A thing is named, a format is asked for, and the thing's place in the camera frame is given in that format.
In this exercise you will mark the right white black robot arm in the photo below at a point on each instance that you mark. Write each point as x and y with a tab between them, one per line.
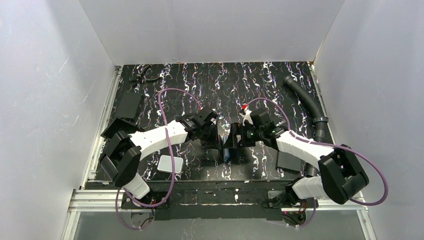
340	175

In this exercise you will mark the dark grey flat box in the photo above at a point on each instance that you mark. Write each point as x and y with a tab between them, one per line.
289	162
129	105

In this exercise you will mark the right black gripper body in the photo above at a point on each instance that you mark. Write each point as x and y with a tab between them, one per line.
235	136

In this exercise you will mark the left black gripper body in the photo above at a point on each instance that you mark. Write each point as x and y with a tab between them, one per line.
210	133

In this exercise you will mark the dark grey left flat box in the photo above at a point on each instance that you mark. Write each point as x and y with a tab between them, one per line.
129	105

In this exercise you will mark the black pliers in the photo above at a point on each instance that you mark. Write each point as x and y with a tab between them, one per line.
140	78

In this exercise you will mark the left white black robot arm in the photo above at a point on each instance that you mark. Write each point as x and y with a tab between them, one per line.
126	145

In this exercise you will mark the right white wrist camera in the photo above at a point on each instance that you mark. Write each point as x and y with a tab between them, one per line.
246	114

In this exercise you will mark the black open tray box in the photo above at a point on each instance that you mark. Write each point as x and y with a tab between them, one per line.
119	124

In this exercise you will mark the white card stack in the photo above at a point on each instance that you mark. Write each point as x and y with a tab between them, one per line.
167	165

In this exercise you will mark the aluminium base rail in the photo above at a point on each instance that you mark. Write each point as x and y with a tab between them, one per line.
237	199

